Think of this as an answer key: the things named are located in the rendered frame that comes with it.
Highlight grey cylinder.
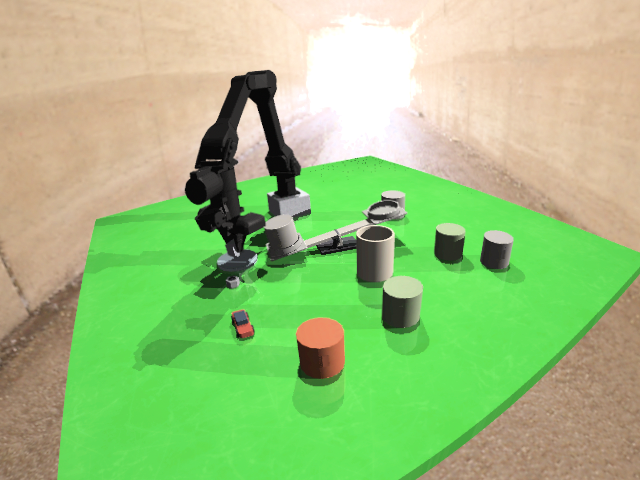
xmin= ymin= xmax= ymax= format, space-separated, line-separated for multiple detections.
xmin=480 ymin=230 xmax=514 ymax=269
xmin=381 ymin=276 xmax=423 ymax=328
xmin=264 ymin=215 xmax=299 ymax=250
xmin=434 ymin=223 xmax=466 ymax=261

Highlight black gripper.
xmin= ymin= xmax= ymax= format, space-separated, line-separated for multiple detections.
xmin=210 ymin=187 xmax=266 ymax=253

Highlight beige open cylindrical cup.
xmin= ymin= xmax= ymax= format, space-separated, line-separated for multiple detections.
xmin=356 ymin=225 xmax=395 ymax=282

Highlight red toy car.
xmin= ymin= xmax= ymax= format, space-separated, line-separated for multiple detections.
xmin=231 ymin=310 xmax=255 ymax=338

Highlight orange-brown cylinder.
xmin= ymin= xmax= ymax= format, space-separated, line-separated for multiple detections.
xmin=296 ymin=318 xmax=345 ymax=379

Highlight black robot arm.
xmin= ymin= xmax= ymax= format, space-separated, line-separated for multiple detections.
xmin=185 ymin=70 xmax=301 ymax=232

